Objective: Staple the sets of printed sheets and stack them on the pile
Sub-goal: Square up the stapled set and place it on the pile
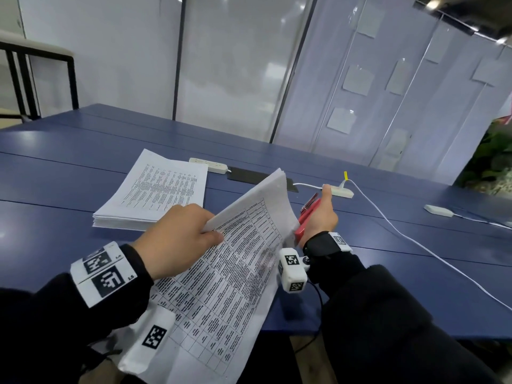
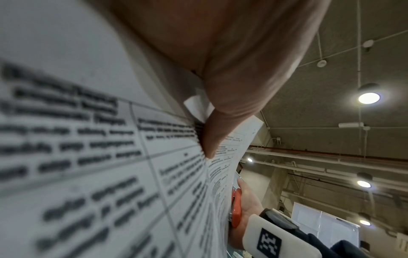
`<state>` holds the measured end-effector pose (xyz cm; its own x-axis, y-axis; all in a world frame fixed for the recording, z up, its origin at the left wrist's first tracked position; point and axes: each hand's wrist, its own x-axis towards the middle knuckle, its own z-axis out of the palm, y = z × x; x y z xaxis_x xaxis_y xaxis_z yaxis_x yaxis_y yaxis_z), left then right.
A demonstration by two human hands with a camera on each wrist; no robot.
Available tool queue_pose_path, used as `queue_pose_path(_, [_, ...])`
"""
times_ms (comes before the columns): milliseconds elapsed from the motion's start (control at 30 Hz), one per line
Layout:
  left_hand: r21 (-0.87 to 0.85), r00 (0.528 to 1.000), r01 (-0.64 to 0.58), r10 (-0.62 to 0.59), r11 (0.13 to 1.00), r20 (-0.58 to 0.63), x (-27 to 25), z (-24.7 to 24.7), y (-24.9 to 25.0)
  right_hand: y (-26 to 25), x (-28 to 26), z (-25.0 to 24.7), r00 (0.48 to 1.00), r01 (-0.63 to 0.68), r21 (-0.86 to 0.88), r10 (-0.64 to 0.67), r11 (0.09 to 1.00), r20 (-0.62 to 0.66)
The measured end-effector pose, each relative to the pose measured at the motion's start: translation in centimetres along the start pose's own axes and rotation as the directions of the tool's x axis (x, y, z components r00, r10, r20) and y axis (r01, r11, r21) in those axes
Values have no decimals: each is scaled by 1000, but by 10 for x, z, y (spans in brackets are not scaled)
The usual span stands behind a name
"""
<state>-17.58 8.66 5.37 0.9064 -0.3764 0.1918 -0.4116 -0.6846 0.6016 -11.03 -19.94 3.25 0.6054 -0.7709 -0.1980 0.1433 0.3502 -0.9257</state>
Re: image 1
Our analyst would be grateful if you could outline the person's right hand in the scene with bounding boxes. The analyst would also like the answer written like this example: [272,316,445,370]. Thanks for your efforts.
[303,185,340,248]

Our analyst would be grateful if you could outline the person's left hand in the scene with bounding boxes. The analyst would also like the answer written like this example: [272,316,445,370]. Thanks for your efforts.
[131,203,225,281]

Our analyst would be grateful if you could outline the red stapler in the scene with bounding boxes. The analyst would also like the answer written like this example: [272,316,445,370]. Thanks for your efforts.
[295,192,321,239]

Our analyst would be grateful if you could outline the printed table paper sheets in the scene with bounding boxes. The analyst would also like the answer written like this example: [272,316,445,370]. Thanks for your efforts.
[118,168,301,384]

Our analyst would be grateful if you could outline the person's left forearm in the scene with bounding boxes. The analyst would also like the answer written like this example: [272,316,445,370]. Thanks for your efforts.
[0,244,155,384]

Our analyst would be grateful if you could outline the person's right forearm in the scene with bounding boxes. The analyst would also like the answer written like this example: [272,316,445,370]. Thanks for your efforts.
[308,252,502,384]

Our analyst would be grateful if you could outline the black marker wristband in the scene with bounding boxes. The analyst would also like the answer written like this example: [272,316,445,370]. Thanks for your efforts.
[302,231,353,261]

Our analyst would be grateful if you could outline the stack of printed papers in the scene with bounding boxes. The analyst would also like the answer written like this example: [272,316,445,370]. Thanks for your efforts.
[92,149,209,232]

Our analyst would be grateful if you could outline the long white power strip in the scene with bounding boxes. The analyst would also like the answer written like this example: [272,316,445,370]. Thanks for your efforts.
[189,157,232,175]

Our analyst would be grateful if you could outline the small white power adapter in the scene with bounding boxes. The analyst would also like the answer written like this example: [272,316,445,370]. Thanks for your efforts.
[423,204,455,218]

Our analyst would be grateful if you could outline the white marker wristband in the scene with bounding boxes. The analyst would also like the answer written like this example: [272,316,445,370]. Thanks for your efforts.
[70,241,138,309]

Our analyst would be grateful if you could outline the green plant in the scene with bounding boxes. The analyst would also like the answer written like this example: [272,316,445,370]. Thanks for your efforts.
[456,119,512,193]

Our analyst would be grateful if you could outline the black table cable cover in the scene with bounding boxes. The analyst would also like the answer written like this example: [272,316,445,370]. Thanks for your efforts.
[227,166,299,193]

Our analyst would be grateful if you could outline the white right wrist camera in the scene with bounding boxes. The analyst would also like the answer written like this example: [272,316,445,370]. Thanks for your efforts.
[278,248,311,293]

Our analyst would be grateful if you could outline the long white cable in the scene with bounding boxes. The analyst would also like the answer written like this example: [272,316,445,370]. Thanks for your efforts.
[346,179,512,312]

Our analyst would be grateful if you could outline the thin black cable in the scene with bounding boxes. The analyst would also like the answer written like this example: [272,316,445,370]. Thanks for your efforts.
[295,281,325,353]

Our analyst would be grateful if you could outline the group of grey wall sheets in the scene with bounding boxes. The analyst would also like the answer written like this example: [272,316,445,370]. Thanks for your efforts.
[326,4,509,157]

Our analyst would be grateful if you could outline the thin white adapter cable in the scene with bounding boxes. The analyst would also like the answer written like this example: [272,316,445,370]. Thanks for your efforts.
[452,213,512,231]

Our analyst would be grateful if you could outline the black metal frame table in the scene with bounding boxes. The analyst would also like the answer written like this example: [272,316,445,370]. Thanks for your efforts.
[0,29,80,121]

